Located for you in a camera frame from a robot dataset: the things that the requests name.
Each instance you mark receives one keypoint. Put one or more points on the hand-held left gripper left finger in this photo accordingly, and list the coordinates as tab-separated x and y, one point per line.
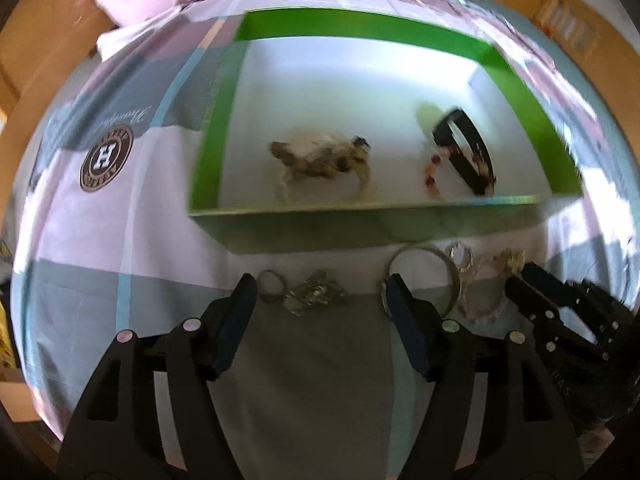
235	325

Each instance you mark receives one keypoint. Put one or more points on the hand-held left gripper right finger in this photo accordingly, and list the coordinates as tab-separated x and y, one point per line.
407	325

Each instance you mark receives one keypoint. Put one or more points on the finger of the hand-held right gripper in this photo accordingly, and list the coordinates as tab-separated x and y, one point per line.
532	302
545	280

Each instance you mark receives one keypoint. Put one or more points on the black wristwatch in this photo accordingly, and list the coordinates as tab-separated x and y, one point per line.
470	160

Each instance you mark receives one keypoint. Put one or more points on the cream plastic wristwatch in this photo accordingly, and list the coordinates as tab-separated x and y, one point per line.
310	145

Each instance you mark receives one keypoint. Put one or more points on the green cardboard box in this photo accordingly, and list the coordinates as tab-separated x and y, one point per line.
350	90

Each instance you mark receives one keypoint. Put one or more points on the silver bangle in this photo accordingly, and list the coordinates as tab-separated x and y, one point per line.
452	270

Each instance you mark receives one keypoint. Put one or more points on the round silver pendant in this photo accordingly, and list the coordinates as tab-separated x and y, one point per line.
460	255

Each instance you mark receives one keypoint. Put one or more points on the patchwork printed bedsheet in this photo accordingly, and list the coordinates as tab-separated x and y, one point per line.
100	260

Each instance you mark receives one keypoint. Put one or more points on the wooden slatted headboard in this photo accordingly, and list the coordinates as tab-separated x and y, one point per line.
570	15

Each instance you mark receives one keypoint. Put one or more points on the curved wooden bed frame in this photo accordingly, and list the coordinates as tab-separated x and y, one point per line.
45	60

